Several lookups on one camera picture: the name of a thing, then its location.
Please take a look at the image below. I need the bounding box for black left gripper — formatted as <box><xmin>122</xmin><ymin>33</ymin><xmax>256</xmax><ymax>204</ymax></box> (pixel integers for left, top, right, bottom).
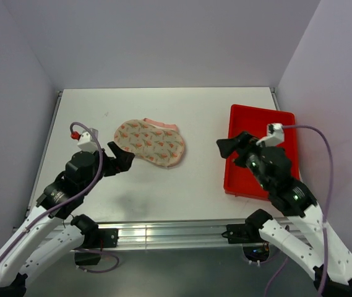
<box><xmin>80</xmin><ymin>140</ymin><xmax>134</xmax><ymax>196</ymax></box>

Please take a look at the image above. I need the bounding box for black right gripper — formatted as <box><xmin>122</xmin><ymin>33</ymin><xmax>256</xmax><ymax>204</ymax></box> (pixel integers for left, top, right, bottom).
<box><xmin>215</xmin><ymin>129</ymin><xmax>270</xmax><ymax>189</ymax></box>

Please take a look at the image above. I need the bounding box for pink mesh laundry bag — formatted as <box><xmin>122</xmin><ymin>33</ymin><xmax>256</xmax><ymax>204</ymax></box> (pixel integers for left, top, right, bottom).
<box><xmin>114</xmin><ymin>118</ymin><xmax>186</xmax><ymax>167</ymax></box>

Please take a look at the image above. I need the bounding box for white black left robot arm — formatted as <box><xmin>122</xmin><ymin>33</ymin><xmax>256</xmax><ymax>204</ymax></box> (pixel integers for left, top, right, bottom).
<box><xmin>0</xmin><ymin>142</ymin><xmax>134</xmax><ymax>296</ymax></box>

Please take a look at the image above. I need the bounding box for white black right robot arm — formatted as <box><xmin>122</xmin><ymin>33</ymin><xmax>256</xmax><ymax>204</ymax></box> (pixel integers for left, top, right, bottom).
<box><xmin>217</xmin><ymin>131</ymin><xmax>352</xmax><ymax>296</ymax></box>

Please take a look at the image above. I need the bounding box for red plastic tray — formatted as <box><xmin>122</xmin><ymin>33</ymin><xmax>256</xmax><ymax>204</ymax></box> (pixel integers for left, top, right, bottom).
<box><xmin>223</xmin><ymin>103</ymin><xmax>303</xmax><ymax>202</ymax></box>

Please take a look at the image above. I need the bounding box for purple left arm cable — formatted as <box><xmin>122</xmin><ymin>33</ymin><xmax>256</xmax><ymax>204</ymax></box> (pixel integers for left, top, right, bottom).
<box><xmin>0</xmin><ymin>122</ymin><xmax>121</xmax><ymax>279</ymax></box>

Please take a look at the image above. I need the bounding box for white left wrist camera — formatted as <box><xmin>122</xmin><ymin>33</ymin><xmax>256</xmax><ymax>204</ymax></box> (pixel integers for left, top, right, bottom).
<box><xmin>71</xmin><ymin>130</ymin><xmax>98</xmax><ymax>153</ymax></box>

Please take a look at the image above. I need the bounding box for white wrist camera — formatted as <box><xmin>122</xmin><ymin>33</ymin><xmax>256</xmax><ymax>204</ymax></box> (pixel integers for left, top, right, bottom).
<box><xmin>256</xmin><ymin>123</ymin><xmax>285</xmax><ymax>147</ymax></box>
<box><xmin>71</xmin><ymin>130</ymin><xmax>98</xmax><ymax>153</ymax></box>

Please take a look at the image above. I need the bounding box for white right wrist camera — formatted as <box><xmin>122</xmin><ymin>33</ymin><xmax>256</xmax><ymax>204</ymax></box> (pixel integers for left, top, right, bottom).
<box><xmin>256</xmin><ymin>123</ymin><xmax>285</xmax><ymax>147</ymax></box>

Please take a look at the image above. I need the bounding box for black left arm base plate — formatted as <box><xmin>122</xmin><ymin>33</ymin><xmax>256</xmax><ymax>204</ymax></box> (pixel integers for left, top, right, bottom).
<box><xmin>74</xmin><ymin>228</ymin><xmax>120</xmax><ymax>273</ymax></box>

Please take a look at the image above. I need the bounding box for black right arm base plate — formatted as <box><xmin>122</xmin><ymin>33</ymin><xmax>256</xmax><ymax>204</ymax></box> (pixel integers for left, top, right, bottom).
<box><xmin>221</xmin><ymin>223</ymin><xmax>265</xmax><ymax>244</ymax></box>

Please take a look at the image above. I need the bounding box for aluminium rail frame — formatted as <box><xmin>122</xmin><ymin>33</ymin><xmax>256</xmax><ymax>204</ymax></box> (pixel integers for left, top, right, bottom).
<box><xmin>29</xmin><ymin>87</ymin><xmax>286</xmax><ymax>252</ymax></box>

